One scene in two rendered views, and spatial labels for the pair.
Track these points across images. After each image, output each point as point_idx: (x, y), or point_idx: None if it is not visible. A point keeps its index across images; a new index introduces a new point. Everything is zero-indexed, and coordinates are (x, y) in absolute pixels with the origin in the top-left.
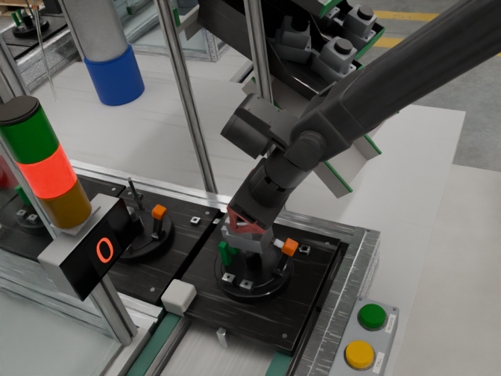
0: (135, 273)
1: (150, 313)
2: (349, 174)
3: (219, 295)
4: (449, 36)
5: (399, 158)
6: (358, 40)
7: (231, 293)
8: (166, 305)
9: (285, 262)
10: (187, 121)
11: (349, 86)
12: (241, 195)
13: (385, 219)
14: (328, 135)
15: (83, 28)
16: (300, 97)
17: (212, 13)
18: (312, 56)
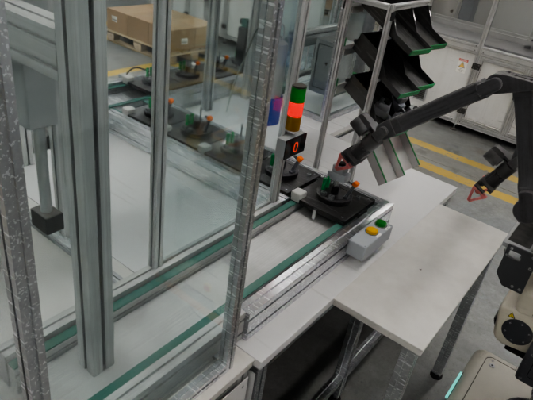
0: None
1: (284, 197)
2: (387, 178)
3: (316, 199)
4: (433, 105)
5: (413, 194)
6: None
7: (323, 198)
8: (292, 195)
9: (350, 191)
10: (320, 129)
11: (401, 114)
12: (347, 149)
13: (396, 212)
14: (389, 129)
15: None
16: None
17: (353, 85)
18: (388, 117)
